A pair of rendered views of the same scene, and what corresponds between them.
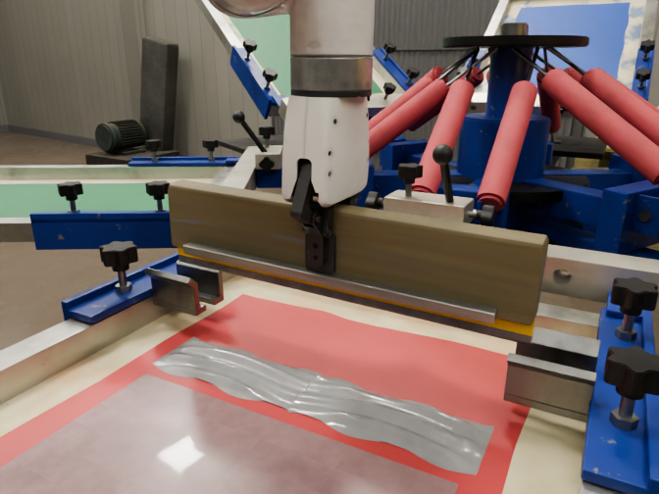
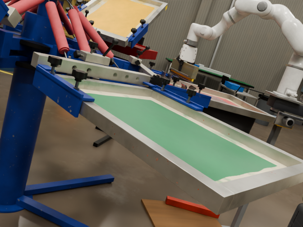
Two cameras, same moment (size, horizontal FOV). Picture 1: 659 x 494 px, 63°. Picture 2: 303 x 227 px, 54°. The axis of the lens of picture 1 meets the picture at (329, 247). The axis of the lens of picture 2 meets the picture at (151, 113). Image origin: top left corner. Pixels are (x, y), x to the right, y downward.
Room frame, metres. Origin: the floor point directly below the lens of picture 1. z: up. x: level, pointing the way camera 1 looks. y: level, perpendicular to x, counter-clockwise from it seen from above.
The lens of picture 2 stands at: (1.98, 1.27, 1.21)
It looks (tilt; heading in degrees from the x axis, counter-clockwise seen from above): 13 degrees down; 224
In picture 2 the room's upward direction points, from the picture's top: 18 degrees clockwise
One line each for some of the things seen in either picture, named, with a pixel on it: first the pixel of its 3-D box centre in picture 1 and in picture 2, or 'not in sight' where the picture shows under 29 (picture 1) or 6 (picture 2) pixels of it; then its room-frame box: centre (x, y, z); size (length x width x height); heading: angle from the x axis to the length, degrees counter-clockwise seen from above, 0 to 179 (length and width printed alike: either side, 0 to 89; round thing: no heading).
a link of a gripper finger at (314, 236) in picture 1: (314, 243); not in sight; (0.49, 0.01, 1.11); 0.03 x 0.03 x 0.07; 62
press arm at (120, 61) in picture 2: not in sight; (124, 64); (0.84, -0.18, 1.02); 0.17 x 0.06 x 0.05; 152
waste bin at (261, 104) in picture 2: not in sight; (264, 110); (-5.73, -2.22, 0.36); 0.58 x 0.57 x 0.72; 51
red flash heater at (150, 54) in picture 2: not in sight; (128, 47); (0.07, -1.16, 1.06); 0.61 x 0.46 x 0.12; 32
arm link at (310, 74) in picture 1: (334, 73); (190, 42); (0.52, -0.01, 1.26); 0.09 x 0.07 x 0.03; 152
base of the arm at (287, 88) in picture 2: not in sight; (291, 83); (0.37, 0.62, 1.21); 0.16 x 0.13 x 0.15; 51
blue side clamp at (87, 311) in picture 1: (171, 286); (184, 95); (0.69, 0.22, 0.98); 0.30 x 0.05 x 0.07; 152
